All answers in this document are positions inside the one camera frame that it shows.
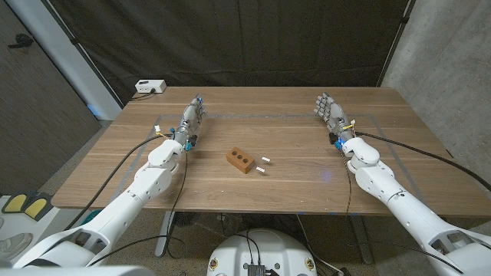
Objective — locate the black backdrop pole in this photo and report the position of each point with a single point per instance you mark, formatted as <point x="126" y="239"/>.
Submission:
<point x="82" y="53"/>
<point x="397" y="42"/>

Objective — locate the yellow foot pedal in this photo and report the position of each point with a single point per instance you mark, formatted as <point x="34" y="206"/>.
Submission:
<point x="15" y="203"/>
<point x="35" y="207"/>

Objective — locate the dark round fan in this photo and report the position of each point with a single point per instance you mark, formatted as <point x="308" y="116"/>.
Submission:
<point x="186" y="218"/>

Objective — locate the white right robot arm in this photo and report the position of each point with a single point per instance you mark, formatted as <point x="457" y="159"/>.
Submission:
<point x="406" y="211"/>

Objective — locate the brown block with three holes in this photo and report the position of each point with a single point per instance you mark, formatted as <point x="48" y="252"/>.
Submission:
<point x="241" y="163"/>

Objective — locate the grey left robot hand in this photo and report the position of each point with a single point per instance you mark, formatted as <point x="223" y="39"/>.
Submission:
<point x="190" y="119"/>

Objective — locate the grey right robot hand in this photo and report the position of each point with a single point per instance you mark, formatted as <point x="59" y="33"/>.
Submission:
<point x="335" y="117"/>

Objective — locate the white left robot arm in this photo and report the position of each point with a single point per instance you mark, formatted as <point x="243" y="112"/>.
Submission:
<point x="126" y="203"/>

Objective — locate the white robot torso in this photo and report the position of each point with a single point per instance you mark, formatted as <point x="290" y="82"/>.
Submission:
<point x="264" y="249"/>

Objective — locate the grey table leg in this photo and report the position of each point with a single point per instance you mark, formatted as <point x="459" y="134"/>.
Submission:
<point x="362" y="237"/>
<point x="164" y="234"/>

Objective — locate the grey shoe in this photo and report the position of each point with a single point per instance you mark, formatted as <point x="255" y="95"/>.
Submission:
<point x="13" y="245"/>

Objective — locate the white power box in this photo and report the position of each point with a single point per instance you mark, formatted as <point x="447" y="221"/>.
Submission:
<point x="150" y="86"/>

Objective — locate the teal tool tray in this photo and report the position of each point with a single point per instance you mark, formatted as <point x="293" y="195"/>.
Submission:
<point x="92" y="217"/>

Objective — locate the black module on torso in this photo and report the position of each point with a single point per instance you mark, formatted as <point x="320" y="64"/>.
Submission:
<point x="256" y="270"/>

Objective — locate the white pillar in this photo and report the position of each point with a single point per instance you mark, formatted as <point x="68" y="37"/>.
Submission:
<point x="65" y="53"/>

